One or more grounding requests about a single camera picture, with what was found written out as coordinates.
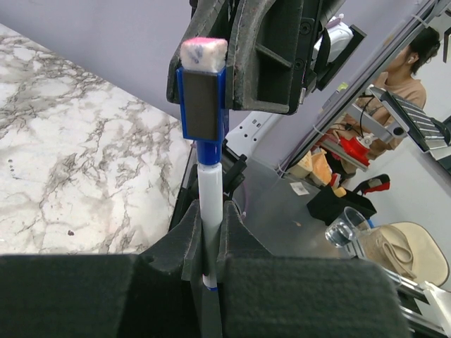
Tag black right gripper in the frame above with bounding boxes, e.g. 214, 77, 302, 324
225, 1, 366, 115

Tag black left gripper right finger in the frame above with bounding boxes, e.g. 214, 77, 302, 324
217, 202, 411, 337

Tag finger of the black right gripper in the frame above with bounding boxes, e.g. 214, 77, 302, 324
166, 0, 233, 105

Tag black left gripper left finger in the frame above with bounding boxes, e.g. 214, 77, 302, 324
1, 202, 202, 337

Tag blue marker cap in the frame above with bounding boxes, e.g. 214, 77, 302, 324
175, 36, 228, 167

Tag white blue marker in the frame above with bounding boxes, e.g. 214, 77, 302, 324
197, 163, 223, 291

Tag clear plastic cup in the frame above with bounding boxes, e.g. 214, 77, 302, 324
325, 206, 371, 248

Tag person in tan shirt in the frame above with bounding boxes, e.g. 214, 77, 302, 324
330, 26, 442, 177

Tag laptop on stand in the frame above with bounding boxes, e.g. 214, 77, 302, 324
364, 85, 450, 153

